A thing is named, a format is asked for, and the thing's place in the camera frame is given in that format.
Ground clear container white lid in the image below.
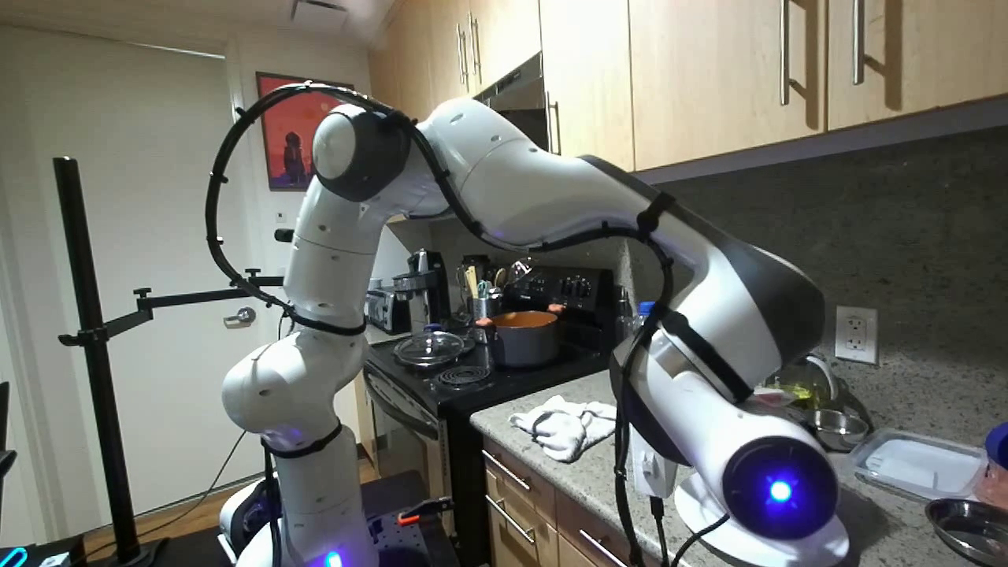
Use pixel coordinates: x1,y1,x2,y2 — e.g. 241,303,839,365
850,430,994,509

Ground white door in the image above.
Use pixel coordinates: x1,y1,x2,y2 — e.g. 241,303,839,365
0,21,285,544

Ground white striped towel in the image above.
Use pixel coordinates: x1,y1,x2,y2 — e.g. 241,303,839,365
510,395,624,465

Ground wooden upper cabinets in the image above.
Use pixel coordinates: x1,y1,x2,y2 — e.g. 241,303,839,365
366,0,1008,189

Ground utensil holder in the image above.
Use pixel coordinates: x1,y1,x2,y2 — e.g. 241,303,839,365
457,251,506,324

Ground glass oil cruet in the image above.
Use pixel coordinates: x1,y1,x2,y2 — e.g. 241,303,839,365
774,353,846,415

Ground metal cabinet handle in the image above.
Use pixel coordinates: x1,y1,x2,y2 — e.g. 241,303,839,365
546,97,568,161
849,0,906,113
778,0,826,133

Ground black tripod stand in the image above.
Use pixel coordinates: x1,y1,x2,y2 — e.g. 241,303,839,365
51,155,294,567

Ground orange cooking pot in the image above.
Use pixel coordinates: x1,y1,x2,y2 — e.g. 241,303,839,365
485,307,568,372

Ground red framed poster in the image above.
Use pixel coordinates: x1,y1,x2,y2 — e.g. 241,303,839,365
254,69,349,195

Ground small steel bowl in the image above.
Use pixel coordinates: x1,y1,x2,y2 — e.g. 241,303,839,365
925,496,1008,567
810,402,878,456

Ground robot mobile base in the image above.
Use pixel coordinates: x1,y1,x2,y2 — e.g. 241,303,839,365
213,470,468,567

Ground black coffee maker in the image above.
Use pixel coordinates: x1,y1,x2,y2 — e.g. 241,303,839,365
408,245,457,324

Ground black stove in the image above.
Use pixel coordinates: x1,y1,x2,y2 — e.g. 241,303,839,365
358,265,624,567

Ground white wall outlet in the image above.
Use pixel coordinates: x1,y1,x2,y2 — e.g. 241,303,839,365
831,303,884,369

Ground glass pot lid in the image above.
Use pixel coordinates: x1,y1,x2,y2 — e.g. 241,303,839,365
390,324,480,375

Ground silver toaster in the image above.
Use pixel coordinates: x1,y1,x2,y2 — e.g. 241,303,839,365
364,274,438,338

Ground wooden cabinets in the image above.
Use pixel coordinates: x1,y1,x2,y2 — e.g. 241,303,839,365
366,0,1008,189
477,438,633,567

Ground wooden lower cabinets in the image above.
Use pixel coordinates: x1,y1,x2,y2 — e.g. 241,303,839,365
477,438,633,567

